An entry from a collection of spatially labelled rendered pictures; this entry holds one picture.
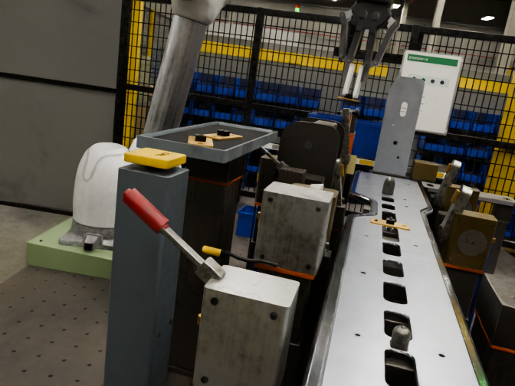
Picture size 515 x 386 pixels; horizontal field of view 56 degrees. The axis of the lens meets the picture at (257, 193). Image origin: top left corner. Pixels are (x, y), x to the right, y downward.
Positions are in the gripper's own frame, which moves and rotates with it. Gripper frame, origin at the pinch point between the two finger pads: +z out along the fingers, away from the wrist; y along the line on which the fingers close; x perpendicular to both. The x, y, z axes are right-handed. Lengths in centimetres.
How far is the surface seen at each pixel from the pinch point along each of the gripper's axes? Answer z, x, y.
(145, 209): 19, -66, -8
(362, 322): 29, -53, 17
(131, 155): 16, -59, -15
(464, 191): 17.6, 2.0, 29.0
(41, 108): 56, 153, -224
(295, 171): 20.0, -17.6, -3.9
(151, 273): 30, -59, -10
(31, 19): 0, 149, -236
